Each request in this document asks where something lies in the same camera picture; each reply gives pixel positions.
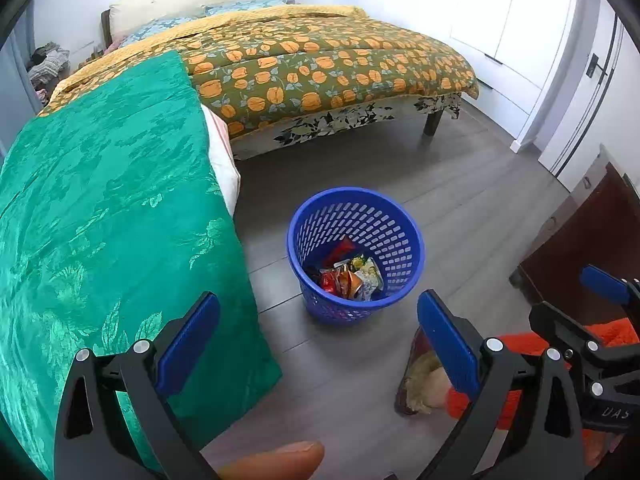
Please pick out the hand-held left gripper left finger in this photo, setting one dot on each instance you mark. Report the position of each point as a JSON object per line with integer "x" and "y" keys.
{"x": 190, "y": 340}

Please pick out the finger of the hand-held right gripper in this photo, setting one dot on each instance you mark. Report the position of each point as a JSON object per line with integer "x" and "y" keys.
{"x": 560, "y": 327}
{"x": 602, "y": 280}

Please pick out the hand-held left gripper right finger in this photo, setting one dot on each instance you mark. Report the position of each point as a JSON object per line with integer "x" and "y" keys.
{"x": 447, "y": 345}

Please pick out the brown and gold snack packet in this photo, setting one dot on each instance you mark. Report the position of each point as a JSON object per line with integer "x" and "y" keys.
{"x": 342, "y": 282}

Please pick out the red snack packet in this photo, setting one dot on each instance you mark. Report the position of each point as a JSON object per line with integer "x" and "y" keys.
{"x": 341, "y": 251}

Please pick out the blue plastic basket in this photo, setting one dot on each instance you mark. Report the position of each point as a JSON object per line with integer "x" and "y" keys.
{"x": 350, "y": 210}

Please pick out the person's left hand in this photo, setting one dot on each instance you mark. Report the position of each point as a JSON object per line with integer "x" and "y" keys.
{"x": 275, "y": 462}

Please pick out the dark wooden cabinet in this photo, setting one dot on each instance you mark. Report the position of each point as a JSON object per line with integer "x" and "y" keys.
{"x": 575, "y": 240}

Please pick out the brown slipper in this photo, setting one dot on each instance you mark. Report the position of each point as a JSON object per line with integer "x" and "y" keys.
{"x": 420, "y": 390}

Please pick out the white door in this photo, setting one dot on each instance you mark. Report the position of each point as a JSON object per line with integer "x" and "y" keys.
{"x": 590, "y": 125}

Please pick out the green patterned cloth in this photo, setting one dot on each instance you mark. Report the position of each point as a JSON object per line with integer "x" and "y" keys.
{"x": 100, "y": 210}

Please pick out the black and white bed skirt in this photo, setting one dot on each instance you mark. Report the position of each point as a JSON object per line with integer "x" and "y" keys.
{"x": 325, "y": 122}

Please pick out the grey blue curtain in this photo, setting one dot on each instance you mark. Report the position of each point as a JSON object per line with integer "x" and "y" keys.
{"x": 15, "y": 90}

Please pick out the white wardrobe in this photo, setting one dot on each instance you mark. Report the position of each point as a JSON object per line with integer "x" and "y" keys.
{"x": 475, "y": 0}

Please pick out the pile of clothes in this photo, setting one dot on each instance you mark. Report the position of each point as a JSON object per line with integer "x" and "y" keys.
{"x": 47, "y": 65}

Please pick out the olive quilt with orange flowers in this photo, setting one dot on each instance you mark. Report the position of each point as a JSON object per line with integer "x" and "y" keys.
{"x": 325, "y": 60}

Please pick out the blue patterned pillow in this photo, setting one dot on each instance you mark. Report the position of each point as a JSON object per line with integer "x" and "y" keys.
{"x": 155, "y": 27}
{"x": 240, "y": 6}

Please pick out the yellow blanket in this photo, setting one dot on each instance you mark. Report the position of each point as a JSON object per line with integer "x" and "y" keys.
{"x": 225, "y": 22}

